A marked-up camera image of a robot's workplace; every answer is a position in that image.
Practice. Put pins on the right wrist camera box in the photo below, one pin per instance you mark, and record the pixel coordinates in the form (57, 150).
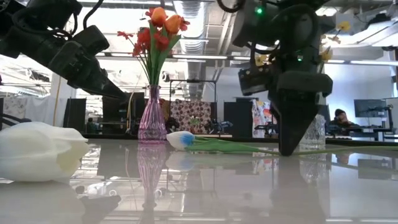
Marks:
(255, 81)

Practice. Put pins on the yellow artificial flower bunch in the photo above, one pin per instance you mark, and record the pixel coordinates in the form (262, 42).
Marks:
(261, 60)
(343, 25)

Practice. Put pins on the colourful patterned cloth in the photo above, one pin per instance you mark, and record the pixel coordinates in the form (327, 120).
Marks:
(261, 118)

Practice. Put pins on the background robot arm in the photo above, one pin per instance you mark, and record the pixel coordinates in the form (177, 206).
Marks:
(217, 127)

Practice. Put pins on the plain white artificial tulip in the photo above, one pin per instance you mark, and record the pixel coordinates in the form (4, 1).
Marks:
(34, 152)

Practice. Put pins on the black metal table frame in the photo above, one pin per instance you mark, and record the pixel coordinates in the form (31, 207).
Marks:
(109, 136)

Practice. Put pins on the white tulip with blue tint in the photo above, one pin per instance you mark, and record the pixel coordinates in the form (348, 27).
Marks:
(178, 140)

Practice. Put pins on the dotted patterned cloth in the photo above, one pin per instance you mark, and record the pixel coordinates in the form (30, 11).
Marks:
(189, 113)

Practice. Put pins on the black metal rack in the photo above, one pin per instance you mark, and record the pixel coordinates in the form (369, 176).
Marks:
(192, 81)

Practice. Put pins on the red artificial flower bunch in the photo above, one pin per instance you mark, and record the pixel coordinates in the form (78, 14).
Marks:
(161, 42)
(143, 37)

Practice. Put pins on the person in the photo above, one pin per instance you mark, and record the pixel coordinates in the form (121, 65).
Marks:
(340, 116)
(91, 126)

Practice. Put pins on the pink ribbed glass vase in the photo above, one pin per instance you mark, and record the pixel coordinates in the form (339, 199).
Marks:
(152, 121)

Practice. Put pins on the dark computer monitor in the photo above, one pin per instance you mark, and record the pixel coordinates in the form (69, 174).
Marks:
(370, 108)

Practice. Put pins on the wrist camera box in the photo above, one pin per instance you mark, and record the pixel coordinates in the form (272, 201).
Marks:
(91, 39)
(255, 81)

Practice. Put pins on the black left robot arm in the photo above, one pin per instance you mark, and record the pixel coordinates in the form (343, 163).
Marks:
(31, 31)

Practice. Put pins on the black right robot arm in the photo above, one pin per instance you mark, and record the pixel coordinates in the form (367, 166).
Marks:
(280, 21)

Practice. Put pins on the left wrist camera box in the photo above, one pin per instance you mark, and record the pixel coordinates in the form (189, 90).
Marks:
(91, 39)

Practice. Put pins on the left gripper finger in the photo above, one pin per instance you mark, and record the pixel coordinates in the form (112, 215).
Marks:
(109, 91)

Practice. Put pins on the clear cut glass vase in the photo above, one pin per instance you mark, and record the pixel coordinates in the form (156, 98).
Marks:
(317, 133)

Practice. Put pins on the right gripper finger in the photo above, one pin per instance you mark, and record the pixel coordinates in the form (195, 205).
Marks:
(283, 124)
(301, 121)

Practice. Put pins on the white hanging cloth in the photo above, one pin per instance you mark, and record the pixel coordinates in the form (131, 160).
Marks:
(37, 109)

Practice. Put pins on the background workstation desk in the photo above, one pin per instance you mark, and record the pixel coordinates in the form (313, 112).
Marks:
(373, 130)

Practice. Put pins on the orange artificial tulip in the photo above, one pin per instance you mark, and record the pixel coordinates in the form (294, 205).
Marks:
(173, 24)
(159, 16)

